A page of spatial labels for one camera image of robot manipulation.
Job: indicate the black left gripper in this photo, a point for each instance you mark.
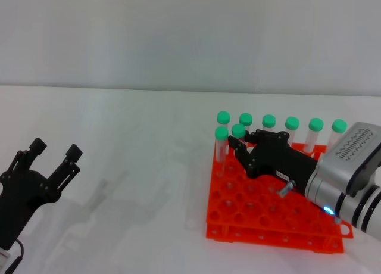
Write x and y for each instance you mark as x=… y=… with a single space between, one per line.
x=18 y=202

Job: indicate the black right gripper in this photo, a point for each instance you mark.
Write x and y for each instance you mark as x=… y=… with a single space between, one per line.
x=276 y=161

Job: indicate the green capped clear test tube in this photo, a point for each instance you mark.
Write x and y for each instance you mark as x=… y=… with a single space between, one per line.
x=246 y=118
x=223 y=117
x=221 y=133
x=238 y=130
x=292 y=123
x=316 y=124
x=268 y=120
x=339 y=126

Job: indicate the orange test tube rack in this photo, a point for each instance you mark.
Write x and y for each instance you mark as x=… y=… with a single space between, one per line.
x=247 y=208

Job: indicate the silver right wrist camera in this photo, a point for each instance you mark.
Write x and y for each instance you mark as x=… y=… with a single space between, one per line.
x=351 y=155

